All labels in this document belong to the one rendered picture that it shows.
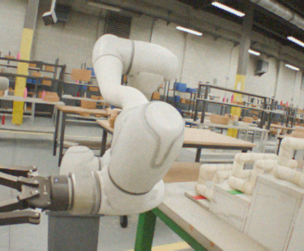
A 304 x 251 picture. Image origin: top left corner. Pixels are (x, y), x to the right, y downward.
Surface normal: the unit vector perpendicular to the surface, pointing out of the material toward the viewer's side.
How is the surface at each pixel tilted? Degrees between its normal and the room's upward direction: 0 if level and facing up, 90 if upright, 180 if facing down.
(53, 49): 90
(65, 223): 90
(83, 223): 90
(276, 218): 90
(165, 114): 47
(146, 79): 127
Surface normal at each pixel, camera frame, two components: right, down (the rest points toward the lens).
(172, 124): 0.37, -0.62
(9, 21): 0.46, 0.15
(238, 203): -0.88, -0.08
